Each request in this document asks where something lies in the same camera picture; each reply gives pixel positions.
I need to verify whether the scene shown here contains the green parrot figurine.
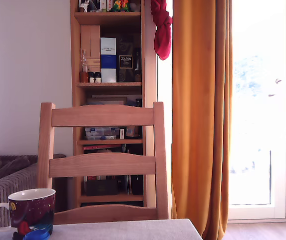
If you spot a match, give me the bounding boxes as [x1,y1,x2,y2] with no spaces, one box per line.
[111,0,122,13]

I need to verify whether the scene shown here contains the dark storage box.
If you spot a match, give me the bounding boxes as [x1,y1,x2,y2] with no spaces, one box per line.
[85,179,120,197]

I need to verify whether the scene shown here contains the dark shiny container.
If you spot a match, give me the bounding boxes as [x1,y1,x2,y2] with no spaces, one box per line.
[125,125,141,140]

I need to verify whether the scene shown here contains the clear plastic storage box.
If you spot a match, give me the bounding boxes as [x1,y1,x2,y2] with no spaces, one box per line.
[84,126,121,141]

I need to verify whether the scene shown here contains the wooden ladder-back chair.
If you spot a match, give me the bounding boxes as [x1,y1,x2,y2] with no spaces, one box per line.
[36,101,170,226]

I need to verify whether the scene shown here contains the pale wooden box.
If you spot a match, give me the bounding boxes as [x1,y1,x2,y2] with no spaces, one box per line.
[80,25,101,74]

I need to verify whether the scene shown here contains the dark red printed coffee cup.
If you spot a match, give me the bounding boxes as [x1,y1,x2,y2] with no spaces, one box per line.
[0,188,56,237]

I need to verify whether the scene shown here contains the clear glass bottle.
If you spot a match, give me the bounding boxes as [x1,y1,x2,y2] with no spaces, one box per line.
[80,49,88,73]

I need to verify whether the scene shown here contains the red knotted cloth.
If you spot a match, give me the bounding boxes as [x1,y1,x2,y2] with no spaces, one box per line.
[150,0,173,61]

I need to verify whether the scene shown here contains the black bottle carton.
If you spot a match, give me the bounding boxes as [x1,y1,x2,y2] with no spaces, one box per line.
[116,33,135,83]

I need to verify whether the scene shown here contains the grey knit tablecloth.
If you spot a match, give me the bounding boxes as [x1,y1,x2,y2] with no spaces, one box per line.
[0,218,204,240]

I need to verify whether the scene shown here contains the grey ribbed sofa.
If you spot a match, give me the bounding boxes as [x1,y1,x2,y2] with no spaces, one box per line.
[0,149,67,229]

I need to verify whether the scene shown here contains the tall wooden bookshelf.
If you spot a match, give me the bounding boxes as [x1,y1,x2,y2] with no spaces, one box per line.
[69,0,157,210]

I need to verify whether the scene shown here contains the white and blue carton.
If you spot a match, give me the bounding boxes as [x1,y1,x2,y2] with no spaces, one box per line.
[100,37,118,84]

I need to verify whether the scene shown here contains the orange curtain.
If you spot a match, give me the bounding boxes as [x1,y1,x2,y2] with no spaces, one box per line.
[171,0,234,240]

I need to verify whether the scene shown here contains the dark glass bottle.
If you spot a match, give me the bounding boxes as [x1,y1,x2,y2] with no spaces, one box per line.
[133,47,142,83]

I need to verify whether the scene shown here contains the blue coffee capsule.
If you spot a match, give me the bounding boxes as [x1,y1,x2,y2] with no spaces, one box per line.
[22,229,51,240]

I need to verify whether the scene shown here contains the orange parrot figurine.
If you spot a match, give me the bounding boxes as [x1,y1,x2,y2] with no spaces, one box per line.
[120,0,131,13]

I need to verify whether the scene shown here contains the red book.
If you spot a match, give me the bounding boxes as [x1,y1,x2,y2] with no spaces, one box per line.
[83,144,122,151]

